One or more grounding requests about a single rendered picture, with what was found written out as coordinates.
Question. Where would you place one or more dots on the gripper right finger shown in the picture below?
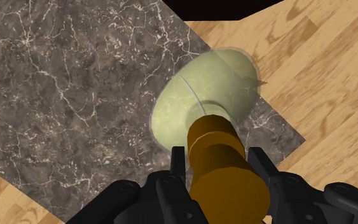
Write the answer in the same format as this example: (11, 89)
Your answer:
(293, 192)

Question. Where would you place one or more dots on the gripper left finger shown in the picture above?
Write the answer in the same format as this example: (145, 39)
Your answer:
(169, 189)

